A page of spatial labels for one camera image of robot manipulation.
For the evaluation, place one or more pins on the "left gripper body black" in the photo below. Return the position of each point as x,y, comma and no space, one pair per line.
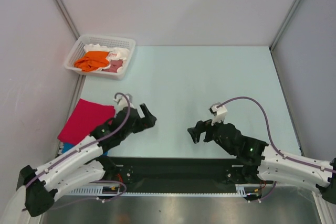
139,124

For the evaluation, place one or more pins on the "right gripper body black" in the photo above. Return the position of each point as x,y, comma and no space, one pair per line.
210,131

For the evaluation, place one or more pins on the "red t shirt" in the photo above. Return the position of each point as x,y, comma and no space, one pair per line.
85,118

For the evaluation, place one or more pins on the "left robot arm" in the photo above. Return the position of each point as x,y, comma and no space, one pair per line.
84,163

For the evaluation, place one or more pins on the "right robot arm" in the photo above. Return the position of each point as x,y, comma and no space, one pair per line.
262,161

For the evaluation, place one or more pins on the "maroon t shirt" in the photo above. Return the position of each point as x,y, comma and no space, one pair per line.
115,65

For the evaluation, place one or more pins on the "white plastic basket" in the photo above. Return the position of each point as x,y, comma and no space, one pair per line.
78,52

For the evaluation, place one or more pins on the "folded blue t shirt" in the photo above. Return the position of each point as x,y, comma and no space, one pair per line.
66,147

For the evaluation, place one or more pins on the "white t shirt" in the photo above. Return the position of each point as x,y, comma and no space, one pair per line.
115,53

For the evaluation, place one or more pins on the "orange t shirt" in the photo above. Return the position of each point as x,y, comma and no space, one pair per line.
93,61

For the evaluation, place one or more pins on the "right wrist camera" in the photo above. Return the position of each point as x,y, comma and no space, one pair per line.
219,112

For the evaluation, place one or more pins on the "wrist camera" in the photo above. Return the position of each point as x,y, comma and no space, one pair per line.
219,112
123,100

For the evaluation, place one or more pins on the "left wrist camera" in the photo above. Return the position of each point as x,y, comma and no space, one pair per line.
123,100

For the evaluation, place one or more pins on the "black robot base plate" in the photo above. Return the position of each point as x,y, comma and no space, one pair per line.
140,170

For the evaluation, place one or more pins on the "white slotted cable duct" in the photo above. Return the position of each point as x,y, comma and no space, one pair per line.
105,191

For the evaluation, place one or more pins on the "left aluminium frame post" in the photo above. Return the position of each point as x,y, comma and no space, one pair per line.
67,18

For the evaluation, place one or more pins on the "aluminium frame post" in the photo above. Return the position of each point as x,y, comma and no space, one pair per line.
67,18
294,7

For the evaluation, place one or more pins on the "right aluminium frame post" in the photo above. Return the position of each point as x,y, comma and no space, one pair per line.
294,7

